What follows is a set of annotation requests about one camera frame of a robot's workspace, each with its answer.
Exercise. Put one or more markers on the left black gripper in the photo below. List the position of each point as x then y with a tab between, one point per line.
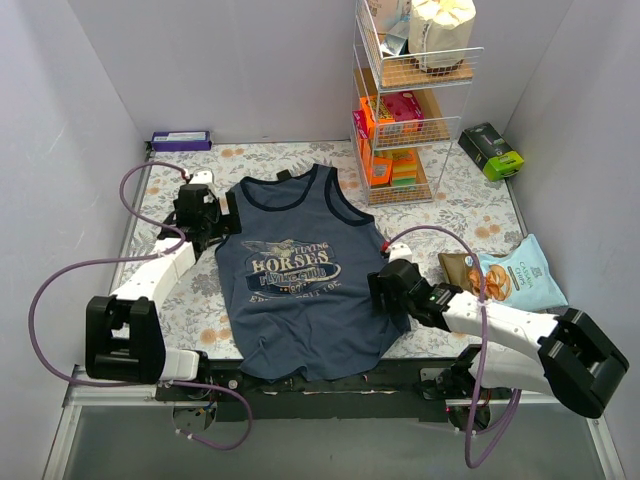
232	213

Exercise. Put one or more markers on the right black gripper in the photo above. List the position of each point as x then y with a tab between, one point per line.
376	293

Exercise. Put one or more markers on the navy blue printed t-shirt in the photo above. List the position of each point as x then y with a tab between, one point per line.
294	280

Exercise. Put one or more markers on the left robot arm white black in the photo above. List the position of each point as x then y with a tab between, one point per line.
124	341

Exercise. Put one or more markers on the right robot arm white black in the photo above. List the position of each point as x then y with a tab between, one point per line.
567	356

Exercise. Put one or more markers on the black display case pink brooch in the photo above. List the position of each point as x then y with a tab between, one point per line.
283	175

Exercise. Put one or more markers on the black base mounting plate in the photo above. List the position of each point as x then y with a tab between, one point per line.
395	388

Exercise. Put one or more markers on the purple flat box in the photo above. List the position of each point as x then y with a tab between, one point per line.
181	141

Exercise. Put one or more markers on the floral patterned table mat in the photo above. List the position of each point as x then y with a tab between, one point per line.
483	213

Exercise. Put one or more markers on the orange box bottom left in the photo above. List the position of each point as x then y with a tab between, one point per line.
379	170

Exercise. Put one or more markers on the orange yellow box bottom front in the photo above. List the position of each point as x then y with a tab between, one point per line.
404	166

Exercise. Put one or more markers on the cassava chips bag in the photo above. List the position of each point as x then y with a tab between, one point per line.
521	279

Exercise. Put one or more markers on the black green box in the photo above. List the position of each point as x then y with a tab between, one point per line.
490	152

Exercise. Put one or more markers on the orange snack box upper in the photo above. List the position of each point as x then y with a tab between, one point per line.
375	112

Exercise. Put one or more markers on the magenta pink box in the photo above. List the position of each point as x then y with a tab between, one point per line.
406	111

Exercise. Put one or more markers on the teal blue box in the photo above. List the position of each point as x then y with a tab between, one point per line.
395	42

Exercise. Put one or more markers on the pink white carton top shelf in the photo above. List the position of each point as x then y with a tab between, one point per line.
387	13

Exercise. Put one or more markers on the cream paper wrapped roll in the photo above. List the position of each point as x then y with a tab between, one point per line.
439	32

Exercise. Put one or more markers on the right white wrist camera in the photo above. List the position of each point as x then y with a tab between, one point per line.
398	251

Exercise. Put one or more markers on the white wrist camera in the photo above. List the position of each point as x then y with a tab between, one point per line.
202	177
398	251

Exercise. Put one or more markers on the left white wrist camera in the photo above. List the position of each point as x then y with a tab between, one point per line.
202	177

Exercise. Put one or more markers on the aluminium rail frame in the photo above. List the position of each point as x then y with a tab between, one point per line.
127	434

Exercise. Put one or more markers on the white wire shelf rack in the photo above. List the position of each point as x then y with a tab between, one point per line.
442	97

